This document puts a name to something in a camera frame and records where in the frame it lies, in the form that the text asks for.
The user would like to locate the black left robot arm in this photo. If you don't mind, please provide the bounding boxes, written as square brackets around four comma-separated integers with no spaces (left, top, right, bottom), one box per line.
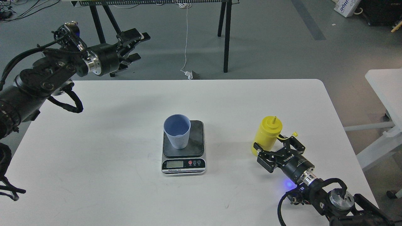
[0,21,150,138]

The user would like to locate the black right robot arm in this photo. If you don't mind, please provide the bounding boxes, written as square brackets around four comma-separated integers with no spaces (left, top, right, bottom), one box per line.
[253,135,395,226]

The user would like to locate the black floor cables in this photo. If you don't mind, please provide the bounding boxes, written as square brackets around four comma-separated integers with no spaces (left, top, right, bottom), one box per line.
[0,0,60,22]

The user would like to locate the white hanging cable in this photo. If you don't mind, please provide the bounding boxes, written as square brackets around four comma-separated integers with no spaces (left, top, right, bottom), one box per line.
[176,3,193,74]

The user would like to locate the white side table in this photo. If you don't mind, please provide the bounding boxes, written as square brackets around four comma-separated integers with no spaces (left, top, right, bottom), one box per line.
[344,68,402,171]

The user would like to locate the digital kitchen scale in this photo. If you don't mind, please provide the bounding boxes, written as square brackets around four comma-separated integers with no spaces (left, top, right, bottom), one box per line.
[161,120,206,176]

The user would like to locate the white power adapter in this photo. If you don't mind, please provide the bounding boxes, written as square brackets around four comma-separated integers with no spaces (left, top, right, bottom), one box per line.
[185,71,200,80]

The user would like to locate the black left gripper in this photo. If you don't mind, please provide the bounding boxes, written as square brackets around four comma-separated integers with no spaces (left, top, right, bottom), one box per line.
[91,28,150,76]

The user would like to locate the yellow squeeze bottle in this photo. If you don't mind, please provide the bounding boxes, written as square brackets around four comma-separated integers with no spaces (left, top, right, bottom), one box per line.
[251,116,286,156]

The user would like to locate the black trestle table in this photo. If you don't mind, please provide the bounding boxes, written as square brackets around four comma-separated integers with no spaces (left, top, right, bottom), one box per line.
[70,0,241,78]

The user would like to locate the white cardboard box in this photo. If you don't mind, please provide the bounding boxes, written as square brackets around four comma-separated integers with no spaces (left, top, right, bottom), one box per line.
[333,0,363,18]

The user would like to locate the blue plastic cup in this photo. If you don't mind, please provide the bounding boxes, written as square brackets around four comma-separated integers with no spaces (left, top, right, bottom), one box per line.
[163,114,191,150]

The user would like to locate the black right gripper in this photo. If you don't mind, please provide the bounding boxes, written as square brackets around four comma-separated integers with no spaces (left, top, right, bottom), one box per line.
[253,135,315,184]

